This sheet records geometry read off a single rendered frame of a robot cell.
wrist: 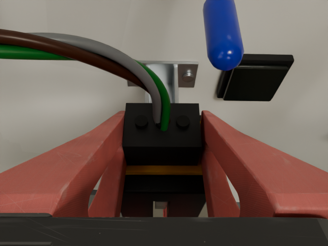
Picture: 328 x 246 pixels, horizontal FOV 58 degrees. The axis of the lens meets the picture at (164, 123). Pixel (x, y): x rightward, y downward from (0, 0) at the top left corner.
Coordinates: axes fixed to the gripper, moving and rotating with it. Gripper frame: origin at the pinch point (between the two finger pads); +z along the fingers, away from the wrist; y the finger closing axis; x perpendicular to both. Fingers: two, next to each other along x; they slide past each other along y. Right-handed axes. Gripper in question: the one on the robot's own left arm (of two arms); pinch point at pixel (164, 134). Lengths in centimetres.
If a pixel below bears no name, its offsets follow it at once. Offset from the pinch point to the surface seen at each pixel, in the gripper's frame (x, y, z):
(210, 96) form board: 3.6, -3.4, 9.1
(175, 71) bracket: 0.5, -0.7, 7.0
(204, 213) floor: 109, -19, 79
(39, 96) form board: 3.5, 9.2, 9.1
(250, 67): 0.1, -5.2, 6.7
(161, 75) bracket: 1.2, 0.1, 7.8
